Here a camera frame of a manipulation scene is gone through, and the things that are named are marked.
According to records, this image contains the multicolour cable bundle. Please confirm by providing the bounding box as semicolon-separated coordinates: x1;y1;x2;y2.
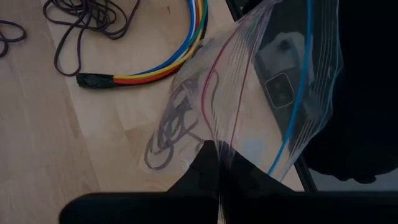
76;0;210;90

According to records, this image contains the dark purple rubber bands pile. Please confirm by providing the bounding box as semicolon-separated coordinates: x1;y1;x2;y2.
0;0;220;171

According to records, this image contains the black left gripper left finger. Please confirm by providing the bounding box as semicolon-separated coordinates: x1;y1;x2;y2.
167;140;220;191

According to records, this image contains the black table-level camera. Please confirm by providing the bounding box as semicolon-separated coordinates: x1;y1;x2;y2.
264;72;295;110

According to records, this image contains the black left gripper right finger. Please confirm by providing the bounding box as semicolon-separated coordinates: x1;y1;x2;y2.
220;142;293;192

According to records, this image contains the clear plastic bags pile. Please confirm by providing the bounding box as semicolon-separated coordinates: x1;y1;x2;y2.
142;0;345;182

